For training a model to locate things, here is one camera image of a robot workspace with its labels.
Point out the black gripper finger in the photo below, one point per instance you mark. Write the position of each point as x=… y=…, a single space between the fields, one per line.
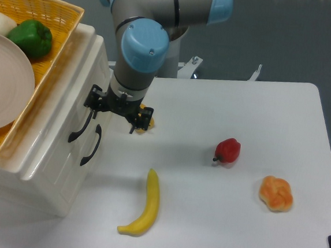
x=96 y=100
x=142 y=119

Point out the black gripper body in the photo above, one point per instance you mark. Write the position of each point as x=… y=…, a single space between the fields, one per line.
x=121 y=104

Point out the white drawer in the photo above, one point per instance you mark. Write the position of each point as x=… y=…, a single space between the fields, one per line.
x=63 y=153

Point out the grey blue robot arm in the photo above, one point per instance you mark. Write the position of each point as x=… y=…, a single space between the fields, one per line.
x=141 y=30

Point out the white drawer cabinet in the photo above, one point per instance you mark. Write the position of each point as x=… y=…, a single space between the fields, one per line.
x=14 y=158

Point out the yellow bell pepper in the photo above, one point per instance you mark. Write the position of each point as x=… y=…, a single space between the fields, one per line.
x=150 y=126

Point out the green bell pepper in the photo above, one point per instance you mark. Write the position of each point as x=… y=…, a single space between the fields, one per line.
x=32 y=37

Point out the pink plate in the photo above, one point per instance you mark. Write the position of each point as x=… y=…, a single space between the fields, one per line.
x=17 y=81

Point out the red bell pepper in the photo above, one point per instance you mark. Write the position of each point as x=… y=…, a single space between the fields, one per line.
x=227 y=151

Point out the yellow banana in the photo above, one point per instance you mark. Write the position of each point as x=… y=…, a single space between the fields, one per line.
x=150 y=213

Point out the yellow wicker basket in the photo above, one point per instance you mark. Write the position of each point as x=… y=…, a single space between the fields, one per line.
x=61 y=18

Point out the white round vegetable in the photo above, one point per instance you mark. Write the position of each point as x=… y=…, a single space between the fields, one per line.
x=6 y=24

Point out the orange knotted bread roll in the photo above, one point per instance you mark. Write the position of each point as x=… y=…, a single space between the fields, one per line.
x=276 y=194

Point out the white clamp post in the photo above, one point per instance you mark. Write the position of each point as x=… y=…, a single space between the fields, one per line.
x=255 y=75

